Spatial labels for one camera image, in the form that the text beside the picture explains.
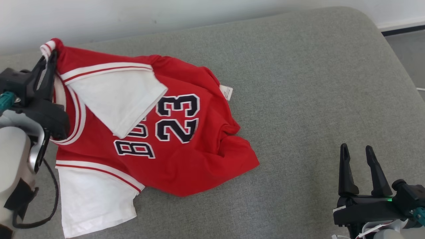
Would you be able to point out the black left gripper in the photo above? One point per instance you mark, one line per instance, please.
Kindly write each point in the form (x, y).
(49, 116)

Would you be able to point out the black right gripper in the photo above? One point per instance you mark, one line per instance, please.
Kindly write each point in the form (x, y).
(365, 209)

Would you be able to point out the red white number 23 jersey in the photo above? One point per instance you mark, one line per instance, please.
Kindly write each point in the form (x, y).
(186, 166)

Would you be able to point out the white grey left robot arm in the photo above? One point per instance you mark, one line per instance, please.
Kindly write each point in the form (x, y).
(13, 156)

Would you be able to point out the white and black baseboard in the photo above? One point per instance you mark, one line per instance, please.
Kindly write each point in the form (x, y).
(403, 28)

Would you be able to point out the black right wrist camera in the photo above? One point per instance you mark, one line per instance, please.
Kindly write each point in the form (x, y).
(410, 196)

